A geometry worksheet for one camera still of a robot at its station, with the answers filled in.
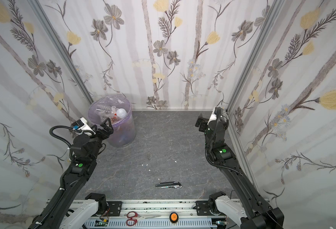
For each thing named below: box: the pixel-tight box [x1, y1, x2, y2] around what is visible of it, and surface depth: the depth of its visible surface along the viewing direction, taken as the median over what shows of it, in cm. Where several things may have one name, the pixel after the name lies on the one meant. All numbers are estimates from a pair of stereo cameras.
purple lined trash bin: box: [87, 94, 137, 148], surface depth 92 cm
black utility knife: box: [155, 181, 183, 189], surface depth 84 cm
